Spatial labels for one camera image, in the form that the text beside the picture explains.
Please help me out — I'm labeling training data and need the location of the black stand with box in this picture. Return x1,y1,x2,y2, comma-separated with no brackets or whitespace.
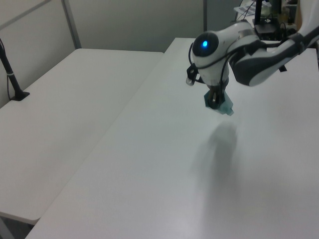
253,0,278,41

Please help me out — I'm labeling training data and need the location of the black wrist connector bracket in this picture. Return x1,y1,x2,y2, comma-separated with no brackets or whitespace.
185,64,200,86

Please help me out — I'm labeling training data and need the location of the black cable strap wrap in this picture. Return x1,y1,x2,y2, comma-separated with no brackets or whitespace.
283,32,308,54

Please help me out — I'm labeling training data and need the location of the black camera pole with base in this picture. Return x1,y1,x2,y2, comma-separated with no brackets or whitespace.
0,38,30,102

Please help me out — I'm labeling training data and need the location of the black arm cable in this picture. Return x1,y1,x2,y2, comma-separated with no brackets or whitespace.
187,41,231,97

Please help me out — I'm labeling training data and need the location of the white side table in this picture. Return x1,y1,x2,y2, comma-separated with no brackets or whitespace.
0,48,165,223

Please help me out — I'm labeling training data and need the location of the printed paper sheet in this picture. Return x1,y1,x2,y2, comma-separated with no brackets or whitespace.
233,0,257,16

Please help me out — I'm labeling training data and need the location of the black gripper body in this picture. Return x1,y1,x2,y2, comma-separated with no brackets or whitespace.
207,84,225,98

